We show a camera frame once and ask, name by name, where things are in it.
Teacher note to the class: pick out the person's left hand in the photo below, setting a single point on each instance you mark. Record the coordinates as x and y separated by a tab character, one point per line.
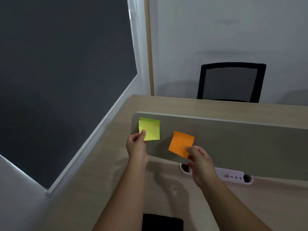
136	149

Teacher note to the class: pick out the person's right hand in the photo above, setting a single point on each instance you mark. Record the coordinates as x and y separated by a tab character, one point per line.
203	167

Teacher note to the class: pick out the person's left thumb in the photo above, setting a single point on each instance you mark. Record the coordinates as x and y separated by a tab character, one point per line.
143	134

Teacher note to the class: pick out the person's right thumb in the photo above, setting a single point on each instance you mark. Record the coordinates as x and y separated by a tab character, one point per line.
191	151

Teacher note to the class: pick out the yellow sticky note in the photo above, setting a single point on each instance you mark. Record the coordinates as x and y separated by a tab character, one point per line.
151	130

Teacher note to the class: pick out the orange sticky note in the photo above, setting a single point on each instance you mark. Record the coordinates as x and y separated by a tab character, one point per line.
180	143

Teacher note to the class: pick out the person's left forearm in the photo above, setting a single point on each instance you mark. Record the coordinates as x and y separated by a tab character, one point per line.
122	197

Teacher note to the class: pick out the person's right forearm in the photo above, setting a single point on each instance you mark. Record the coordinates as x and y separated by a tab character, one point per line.
232	205

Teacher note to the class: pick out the green sticky note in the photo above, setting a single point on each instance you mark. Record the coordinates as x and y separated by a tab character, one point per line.
149	119

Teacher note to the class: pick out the grey desk divider panel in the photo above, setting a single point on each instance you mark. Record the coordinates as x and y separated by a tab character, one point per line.
240	146

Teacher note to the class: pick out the black object at desk edge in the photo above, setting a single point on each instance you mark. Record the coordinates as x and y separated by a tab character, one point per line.
161	222

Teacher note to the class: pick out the black mesh office chair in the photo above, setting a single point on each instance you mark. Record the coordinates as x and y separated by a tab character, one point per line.
231	82

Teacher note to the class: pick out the beige wooden wall trim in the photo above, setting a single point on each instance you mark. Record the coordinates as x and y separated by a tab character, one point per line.
149	45

